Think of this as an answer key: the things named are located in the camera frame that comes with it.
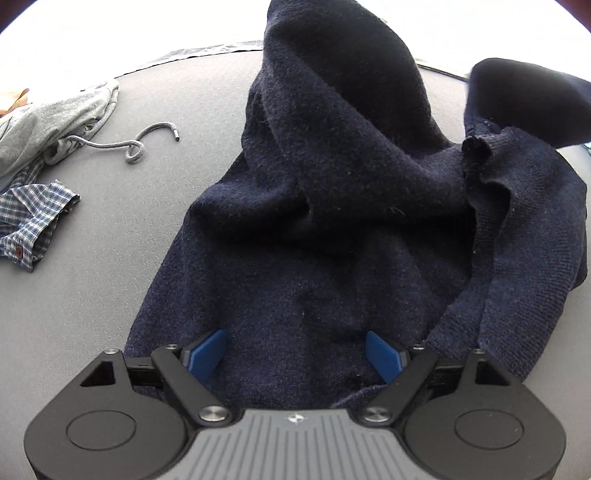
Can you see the navy blue knit sweater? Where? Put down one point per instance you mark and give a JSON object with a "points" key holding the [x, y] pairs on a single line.
{"points": [[323, 207]]}

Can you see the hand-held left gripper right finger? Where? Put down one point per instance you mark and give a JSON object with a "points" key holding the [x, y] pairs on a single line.
{"points": [[383, 355]]}

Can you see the tan cloth garment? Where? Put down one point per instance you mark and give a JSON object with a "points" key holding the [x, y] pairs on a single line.
{"points": [[11, 104]]}

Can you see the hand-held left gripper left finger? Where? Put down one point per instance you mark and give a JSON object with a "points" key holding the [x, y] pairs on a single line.
{"points": [[205, 353]]}

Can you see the blue plaid shirt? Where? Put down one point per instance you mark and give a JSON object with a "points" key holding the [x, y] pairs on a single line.
{"points": [[32, 217]]}

